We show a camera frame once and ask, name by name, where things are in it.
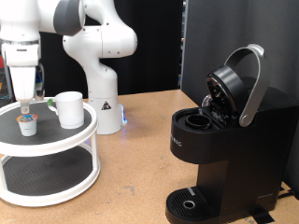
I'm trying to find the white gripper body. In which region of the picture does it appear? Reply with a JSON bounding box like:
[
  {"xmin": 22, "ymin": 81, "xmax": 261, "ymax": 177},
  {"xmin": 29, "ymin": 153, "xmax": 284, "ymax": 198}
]
[{"xmin": 8, "ymin": 65, "xmax": 36, "ymax": 103}]

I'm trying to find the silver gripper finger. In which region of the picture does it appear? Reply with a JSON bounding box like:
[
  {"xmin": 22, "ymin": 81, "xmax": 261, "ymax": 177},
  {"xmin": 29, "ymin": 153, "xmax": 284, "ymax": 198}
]
[{"xmin": 20, "ymin": 99, "xmax": 31, "ymax": 115}]

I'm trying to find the white K-cup pod orange lid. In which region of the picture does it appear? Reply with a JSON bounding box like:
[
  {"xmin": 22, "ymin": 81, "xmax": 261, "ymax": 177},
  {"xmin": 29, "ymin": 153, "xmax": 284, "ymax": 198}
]
[{"xmin": 16, "ymin": 113, "xmax": 39, "ymax": 137}]

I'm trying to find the white mug green handle tape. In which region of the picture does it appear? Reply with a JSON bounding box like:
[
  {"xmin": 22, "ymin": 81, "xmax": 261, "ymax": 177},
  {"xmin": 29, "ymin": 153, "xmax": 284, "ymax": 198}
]
[{"xmin": 47, "ymin": 91, "xmax": 85, "ymax": 130}]

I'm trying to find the black Keurig coffee machine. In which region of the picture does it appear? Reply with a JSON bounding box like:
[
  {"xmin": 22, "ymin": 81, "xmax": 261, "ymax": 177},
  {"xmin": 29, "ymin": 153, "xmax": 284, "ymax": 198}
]
[{"xmin": 164, "ymin": 43, "xmax": 299, "ymax": 224}]

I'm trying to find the white two-tier turntable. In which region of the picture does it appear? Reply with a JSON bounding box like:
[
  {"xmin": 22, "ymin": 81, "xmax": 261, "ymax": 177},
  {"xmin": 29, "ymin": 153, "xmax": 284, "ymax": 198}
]
[{"xmin": 0, "ymin": 96, "xmax": 102, "ymax": 208}]

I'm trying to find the black curtain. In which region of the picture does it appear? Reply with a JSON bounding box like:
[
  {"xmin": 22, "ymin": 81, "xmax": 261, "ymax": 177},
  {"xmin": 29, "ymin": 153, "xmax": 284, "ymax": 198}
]
[{"xmin": 36, "ymin": 0, "xmax": 185, "ymax": 101}]

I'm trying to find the dark grey partition panel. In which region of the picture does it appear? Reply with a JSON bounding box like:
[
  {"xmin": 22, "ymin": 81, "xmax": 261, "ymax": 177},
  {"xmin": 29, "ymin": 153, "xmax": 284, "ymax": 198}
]
[{"xmin": 180, "ymin": 0, "xmax": 299, "ymax": 200}]

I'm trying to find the black tape strip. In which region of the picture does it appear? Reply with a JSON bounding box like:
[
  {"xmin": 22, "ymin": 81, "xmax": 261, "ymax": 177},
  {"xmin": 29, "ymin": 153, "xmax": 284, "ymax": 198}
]
[{"xmin": 249, "ymin": 207, "xmax": 276, "ymax": 224}]

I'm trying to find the black power cable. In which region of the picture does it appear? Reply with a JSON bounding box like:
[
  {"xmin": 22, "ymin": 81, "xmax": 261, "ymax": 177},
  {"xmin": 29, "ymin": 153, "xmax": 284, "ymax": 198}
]
[{"xmin": 277, "ymin": 186, "xmax": 296, "ymax": 200}]

